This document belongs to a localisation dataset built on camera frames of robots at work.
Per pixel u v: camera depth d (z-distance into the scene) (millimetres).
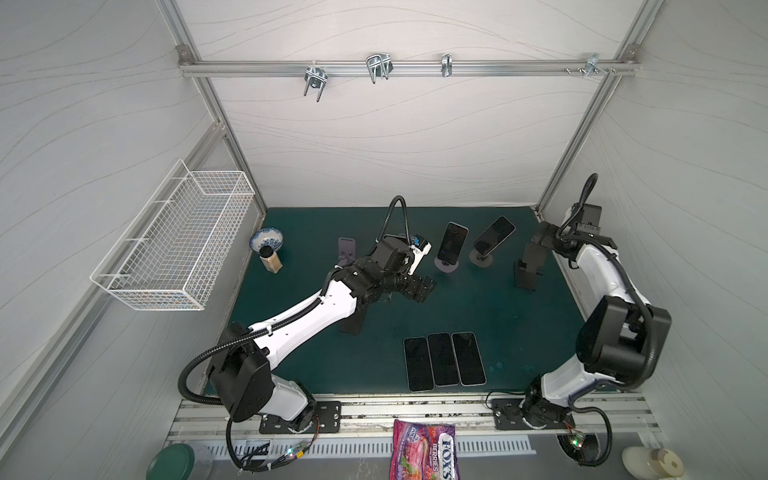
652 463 615
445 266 1018
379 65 766
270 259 956
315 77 795
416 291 679
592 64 763
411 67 782
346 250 977
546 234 820
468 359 864
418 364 823
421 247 678
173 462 597
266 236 1076
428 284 690
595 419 688
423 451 674
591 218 688
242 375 405
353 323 901
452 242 941
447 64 782
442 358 808
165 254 676
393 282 638
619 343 460
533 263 953
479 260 1043
